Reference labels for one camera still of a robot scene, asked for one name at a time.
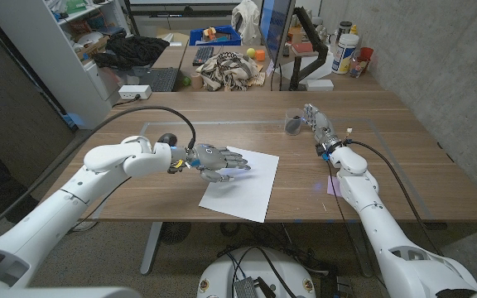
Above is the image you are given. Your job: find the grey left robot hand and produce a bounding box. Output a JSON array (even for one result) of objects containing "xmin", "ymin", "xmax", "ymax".
[{"xmin": 170, "ymin": 142, "xmax": 252, "ymax": 184}]

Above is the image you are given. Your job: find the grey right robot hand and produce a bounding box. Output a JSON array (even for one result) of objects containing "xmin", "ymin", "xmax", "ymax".
[{"xmin": 303, "ymin": 103, "xmax": 343, "ymax": 156}]

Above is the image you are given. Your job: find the clear plastic cup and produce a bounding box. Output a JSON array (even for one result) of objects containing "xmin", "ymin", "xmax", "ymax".
[{"xmin": 284, "ymin": 107, "xmax": 306, "ymax": 137}]

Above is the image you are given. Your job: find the purple sticky note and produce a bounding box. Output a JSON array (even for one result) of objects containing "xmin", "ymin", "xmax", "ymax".
[{"xmin": 326, "ymin": 175, "xmax": 343, "ymax": 198}]

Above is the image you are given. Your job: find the red cup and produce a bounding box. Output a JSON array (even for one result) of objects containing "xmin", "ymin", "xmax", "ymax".
[{"xmin": 359, "ymin": 46, "xmax": 375, "ymax": 70}]

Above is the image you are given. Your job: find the white flat box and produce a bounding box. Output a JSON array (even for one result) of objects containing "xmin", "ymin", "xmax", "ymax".
[{"xmin": 306, "ymin": 79, "xmax": 335, "ymax": 92}]

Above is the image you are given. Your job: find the white paper sheet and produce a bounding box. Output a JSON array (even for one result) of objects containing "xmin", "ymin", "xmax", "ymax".
[{"xmin": 198, "ymin": 145, "xmax": 281, "ymax": 224}]

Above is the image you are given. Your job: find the clear glass jar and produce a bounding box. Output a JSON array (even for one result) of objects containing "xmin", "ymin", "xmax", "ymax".
[{"xmin": 349, "ymin": 56, "xmax": 367, "ymax": 79}]

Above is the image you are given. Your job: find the white wipes canister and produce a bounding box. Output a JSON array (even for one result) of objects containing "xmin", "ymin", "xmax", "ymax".
[{"xmin": 331, "ymin": 33, "xmax": 360, "ymax": 75}]

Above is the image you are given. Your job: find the red book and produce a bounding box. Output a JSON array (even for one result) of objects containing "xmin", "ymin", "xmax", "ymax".
[{"xmin": 291, "ymin": 41, "xmax": 315, "ymax": 57}]

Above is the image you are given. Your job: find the round black floor fan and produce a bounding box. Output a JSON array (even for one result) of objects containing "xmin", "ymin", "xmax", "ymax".
[{"xmin": 159, "ymin": 222, "xmax": 192, "ymax": 245}]

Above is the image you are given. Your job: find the beige black patterned cloth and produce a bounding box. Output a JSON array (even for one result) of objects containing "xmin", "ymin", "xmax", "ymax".
[{"xmin": 200, "ymin": 51, "xmax": 267, "ymax": 92}]

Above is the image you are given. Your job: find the dark laptop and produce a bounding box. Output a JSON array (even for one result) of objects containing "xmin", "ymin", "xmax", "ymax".
[{"xmin": 132, "ymin": 66, "xmax": 181, "ymax": 93}]

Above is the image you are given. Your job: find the bottle with black lid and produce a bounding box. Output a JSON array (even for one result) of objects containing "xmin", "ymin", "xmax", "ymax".
[{"xmin": 337, "ymin": 21, "xmax": 354, "ymax": 42}]

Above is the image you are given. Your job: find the white power strip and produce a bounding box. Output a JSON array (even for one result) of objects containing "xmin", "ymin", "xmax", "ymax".
[{"xmin": 118, "ymin": 84, "xmax": 153, "ymax": 101}]

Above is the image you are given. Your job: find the black keyboard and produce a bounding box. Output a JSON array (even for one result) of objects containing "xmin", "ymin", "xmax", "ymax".
[{"xmin": 191, "ymin": 45, "xmax": 215, "ymax": 66}]

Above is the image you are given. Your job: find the grey table leg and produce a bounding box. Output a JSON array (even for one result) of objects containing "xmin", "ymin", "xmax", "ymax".
[
  {"xmin": 139, "ymin": 222, "xmax": 164, "ymax": 276},
  {"xmin": 345, "ymin": 223, "xmax": 374, "ymax": 278}
]

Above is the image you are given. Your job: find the computer monitor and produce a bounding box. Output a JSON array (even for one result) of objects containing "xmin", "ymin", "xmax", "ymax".
[{"xmin": 258, "ymin": 0, "xmax": 296, "ymax": 67}]

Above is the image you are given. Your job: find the white robot torso base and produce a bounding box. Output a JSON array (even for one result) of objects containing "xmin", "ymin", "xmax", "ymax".
[{"xmin": 196, "ymin": 247, "xmax": 317, "ymax": 298}]

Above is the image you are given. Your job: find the blue plastic bin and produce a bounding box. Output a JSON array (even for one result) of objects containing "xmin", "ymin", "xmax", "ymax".
[{"xmin": 188, "ymin": 25, "xmax": 243, "ymax": 46}]

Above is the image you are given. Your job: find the white garment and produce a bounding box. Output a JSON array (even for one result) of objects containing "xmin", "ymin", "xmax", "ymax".
[{"xmin": 230, "ymin": 0, "xmax": 261, "ymax": 46}]

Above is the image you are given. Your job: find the black cloth pile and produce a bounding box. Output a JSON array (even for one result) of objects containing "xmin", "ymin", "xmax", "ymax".
[{"xmin": 92, "ymin": 35, "xmax": 171, "ymax": 70}]

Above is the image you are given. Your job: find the white shelf unit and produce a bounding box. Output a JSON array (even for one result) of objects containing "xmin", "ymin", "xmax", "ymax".
[{"xmin": 0, "ymin": 0, "xmax": 132, "ymax": 130}]

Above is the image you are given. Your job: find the dark wooden partition panel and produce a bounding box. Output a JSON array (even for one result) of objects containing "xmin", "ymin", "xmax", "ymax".
[{"xmin": 0, "ymin": 36, "xmax": 77, "ymax": 190}]

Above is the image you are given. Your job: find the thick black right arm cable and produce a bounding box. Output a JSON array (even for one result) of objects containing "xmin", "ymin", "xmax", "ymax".
[{"xmin": 344, "ymin": 139, "xmax": 445, "ymax": 257}]

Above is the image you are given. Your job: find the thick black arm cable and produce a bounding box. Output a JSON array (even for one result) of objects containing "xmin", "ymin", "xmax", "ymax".
[
  {"xmin": 344, "ymin": 139, "xmax": 445, "ymax": 257},
  {"xmin": 0, "ymin": 105, "xmax": 197, "ymax": 245}
]

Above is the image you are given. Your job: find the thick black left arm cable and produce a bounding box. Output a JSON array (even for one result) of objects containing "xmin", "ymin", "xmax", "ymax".
[{"xmin": 0, "ymin": 105, "xmax": 197, "ymax": 245}]

